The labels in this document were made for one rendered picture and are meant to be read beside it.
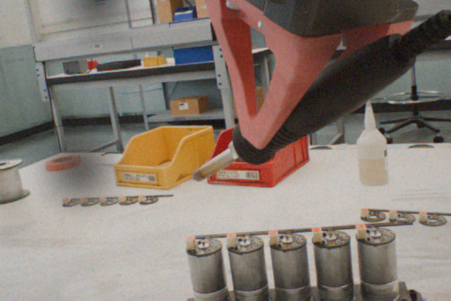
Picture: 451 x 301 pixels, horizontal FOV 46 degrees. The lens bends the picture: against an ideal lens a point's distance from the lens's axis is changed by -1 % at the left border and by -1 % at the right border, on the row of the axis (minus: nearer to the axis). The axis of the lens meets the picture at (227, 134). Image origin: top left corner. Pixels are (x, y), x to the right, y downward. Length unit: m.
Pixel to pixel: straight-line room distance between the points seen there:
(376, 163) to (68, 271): 0.35
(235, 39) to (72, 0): 6.00
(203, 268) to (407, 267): 0.17
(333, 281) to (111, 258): 0.25
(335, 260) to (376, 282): 0.03
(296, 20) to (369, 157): 0.46
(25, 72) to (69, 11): 0.83
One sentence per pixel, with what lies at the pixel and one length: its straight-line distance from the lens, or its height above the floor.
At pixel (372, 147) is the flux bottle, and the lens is 0.63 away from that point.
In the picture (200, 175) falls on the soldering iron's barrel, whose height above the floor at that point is 0.87.
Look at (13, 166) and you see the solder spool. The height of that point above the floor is 0.80.
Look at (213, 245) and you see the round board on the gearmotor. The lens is 0.36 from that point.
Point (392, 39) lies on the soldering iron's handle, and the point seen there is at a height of 0.94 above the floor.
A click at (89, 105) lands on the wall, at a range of 6.26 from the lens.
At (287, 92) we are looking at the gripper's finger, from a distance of 0.21.
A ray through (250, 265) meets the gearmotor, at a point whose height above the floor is 0.80.
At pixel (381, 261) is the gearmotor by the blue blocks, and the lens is 0.35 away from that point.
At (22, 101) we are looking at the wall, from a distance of 6.28.
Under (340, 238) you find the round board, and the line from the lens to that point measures 0.36.
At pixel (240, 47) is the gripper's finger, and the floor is 0.94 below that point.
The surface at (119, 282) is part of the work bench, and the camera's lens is 0.49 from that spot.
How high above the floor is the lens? 0.96
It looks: 12 degrees down
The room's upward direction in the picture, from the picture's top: 8 degrees counter-clockwise
